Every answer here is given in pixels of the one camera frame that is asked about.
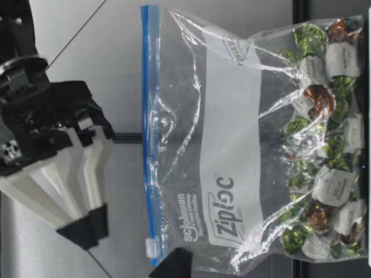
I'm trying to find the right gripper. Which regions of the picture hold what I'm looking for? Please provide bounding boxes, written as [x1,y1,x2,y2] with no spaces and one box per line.
[0,57,114,242]

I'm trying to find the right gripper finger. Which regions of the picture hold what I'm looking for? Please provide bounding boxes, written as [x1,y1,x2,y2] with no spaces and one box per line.
[0,136,98,250]

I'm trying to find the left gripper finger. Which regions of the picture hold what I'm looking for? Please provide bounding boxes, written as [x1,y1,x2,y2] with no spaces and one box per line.
[147,247,194,278]

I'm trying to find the clear zip bag with candies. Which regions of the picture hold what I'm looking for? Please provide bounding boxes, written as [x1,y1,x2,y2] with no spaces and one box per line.
[140,5,366,269]

